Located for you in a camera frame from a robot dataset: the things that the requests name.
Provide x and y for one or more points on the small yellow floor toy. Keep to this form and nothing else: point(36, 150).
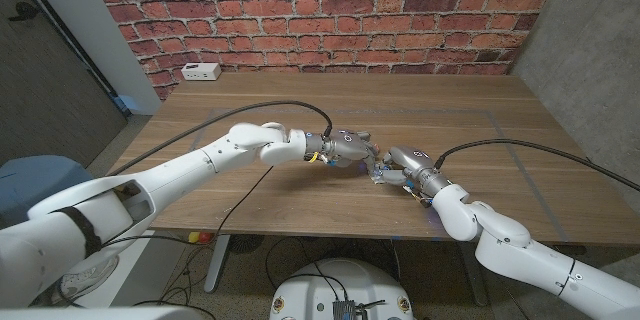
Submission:
point(194, 237)

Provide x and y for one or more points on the dark door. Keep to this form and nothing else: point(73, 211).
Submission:
point(40, 100)

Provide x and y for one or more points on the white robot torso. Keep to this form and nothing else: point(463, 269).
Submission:
point(350, 280)

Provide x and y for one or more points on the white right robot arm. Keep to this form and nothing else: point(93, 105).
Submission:
point(525, 255)

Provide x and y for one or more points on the black device on torso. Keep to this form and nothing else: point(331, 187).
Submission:
point(345, 310)

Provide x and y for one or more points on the black round floor object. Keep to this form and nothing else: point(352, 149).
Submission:
point(245, 243)

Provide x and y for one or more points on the grey table leg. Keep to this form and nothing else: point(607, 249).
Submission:
point(470, 280)
point(217, 265)

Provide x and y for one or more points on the white power strip box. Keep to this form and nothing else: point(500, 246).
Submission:
point(201, 71)

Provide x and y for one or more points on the printed brick wall backdrop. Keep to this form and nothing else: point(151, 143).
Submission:
point(320, 20)

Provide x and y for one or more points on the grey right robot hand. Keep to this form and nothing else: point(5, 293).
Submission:
point(412, 162)

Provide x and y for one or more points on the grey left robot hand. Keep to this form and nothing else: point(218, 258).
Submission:
point(345, 147)

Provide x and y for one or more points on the one dollar bill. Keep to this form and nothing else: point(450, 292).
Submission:
point(376, 176)

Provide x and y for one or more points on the small red floor toy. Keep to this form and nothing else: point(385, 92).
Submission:
point(205, 236)

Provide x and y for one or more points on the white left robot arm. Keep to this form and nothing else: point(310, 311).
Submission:
point(175, 180)

